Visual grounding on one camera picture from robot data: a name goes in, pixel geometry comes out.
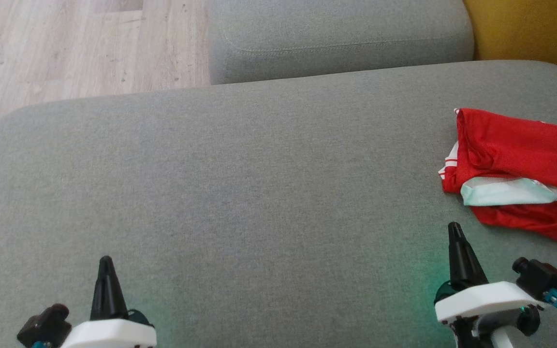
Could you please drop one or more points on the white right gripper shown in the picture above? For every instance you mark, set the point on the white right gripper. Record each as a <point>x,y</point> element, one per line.
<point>486,299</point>

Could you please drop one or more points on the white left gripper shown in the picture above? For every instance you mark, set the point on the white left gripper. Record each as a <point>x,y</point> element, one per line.
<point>114,334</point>

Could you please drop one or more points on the red shorts with white stripes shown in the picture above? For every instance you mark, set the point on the red shorts with white stripes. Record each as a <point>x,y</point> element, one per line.
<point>539,222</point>

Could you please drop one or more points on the red Bulls 23 jersey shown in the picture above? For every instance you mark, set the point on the red Bulls 23 jersey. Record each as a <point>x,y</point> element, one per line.
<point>515,145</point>

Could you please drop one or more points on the yellow sofa backrest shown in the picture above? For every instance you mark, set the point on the yellow sofa backrest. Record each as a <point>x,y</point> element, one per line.
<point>535,29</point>

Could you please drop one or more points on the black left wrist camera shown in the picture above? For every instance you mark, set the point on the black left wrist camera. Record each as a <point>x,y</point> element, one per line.
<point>44,326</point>

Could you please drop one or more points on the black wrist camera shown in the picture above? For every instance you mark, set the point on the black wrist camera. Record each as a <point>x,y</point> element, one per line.
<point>44,326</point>
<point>539,278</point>

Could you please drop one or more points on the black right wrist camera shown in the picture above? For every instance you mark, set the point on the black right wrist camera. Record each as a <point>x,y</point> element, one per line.
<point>539,278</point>

